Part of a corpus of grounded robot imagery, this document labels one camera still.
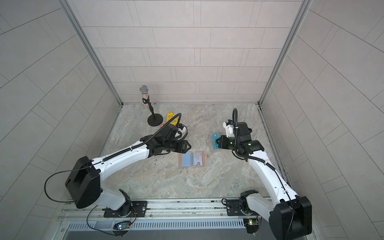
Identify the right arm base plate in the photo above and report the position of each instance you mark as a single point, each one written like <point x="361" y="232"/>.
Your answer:
<point x="234" y="208"/>

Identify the teal credit card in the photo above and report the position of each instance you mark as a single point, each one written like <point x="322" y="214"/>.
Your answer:
<point x="214" y="142"/>

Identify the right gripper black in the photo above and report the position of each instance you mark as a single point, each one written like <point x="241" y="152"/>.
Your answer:
<point x="223" y="142"/>

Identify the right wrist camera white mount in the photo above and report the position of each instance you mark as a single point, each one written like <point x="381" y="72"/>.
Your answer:
<point x="229" y="128"/>

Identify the left green circuit board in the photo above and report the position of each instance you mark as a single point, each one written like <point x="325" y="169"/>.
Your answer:
<point x="122" y="226"/>

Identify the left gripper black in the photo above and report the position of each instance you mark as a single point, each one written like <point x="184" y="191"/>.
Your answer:
<point x="182" y="146"/>

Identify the aluminium mounting rail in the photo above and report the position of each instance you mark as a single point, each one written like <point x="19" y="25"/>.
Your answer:
<point x="158" y="208"/>

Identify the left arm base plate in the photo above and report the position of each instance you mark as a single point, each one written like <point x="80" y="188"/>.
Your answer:
<point x="131" y="209"/>

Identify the white credit card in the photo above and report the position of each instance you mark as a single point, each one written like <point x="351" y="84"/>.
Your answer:
<point x="198" y="159"/>

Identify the microphone on black stand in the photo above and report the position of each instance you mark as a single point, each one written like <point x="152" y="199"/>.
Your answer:
<point x="154" y="119"/>

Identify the right circuit board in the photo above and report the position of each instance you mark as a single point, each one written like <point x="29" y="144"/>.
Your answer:
<point x="251" y="225"/>

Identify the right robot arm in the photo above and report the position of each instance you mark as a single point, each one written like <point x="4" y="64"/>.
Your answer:
<point x="288" y="214"/>

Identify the yellow triangular plastic block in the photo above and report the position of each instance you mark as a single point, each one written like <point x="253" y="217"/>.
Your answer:
<point x="173" y="119"/>

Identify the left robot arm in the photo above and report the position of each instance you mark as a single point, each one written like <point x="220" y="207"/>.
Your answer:
<point x="85" y="182"/>

